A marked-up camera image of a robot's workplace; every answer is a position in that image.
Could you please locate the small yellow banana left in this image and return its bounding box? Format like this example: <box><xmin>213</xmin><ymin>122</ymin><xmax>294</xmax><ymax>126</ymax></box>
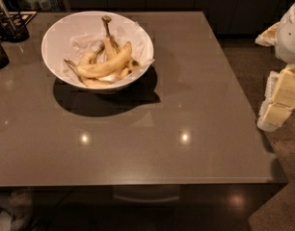
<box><xmin>79</xmin><ymin>43</ymin><xmax>105</xmax><ymax>65</ymax></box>

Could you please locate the black wire pen holder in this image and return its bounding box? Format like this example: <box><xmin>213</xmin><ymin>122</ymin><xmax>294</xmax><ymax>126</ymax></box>
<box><xmin>0</xmin><ymin>0</ymin><xmax>29</xmax><ymax>42</ymax></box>

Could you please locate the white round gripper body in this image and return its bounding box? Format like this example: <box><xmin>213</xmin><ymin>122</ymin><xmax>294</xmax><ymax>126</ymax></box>
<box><xmin>255</xmin><ymin>2</ymin><xmax>295</xmax><ymax>64</ymax></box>

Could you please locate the white ceramic bowl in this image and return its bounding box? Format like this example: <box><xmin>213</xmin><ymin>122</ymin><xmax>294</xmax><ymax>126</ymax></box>
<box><xmin>41</xmin><ymin>12</ymin><xmax>154</xmax><ymax>93</ymax></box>

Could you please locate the large yellow banana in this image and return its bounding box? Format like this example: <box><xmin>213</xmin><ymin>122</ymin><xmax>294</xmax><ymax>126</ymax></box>
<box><xmin>65</xmin><ymin>41</ymin><xmax>132</xmax><ymax>78</ymax></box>

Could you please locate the white paper bowl liner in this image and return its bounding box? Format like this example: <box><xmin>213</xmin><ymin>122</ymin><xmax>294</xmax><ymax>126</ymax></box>
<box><xmin>65</xmin><ymin>22</ymin><xmax>154</xmax><ymax>86</ymax></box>

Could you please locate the cream flat gripper finger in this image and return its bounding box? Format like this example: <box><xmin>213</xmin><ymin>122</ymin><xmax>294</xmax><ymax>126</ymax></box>
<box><xmin>256</xmin><ymin>64</ymin><xmax>295</xmax><ymax>132</ymax></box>

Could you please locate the yellow banana at bowl bottom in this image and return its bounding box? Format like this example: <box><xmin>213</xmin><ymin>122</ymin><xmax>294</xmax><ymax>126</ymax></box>
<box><xmin>79</xmin><ymin>76</ymin><xmax>110</xmax><ymax>88</ymax></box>

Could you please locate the yellow banana with long stem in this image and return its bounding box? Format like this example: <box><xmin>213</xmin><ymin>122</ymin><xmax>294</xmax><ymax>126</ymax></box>
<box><xmin>101</xmin><ymin>15</ymin><xmax>119</xmax><ymax>61</ymax></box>

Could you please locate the small spotted banana right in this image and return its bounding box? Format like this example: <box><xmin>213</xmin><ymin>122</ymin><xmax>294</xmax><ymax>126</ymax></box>
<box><xmin>121</xmin><ymin>60</ymin><xmax>141</xmax><ymax>79</ymax></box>

